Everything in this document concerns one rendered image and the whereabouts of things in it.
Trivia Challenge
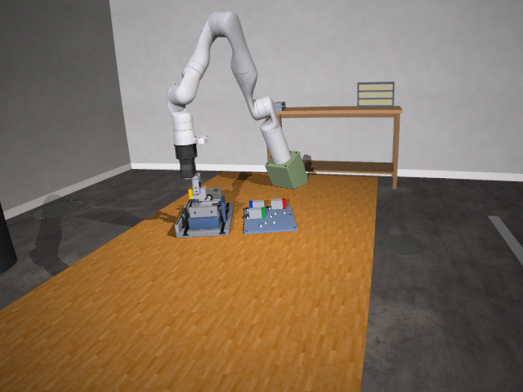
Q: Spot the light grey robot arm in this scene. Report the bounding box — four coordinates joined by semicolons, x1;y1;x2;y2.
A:
166;11;291;164

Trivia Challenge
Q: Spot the grey metal blank with green end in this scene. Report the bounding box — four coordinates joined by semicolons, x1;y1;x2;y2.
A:
249;207;265;219

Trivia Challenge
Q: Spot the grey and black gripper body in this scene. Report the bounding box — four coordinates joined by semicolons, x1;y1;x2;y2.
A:
174;129;208;178

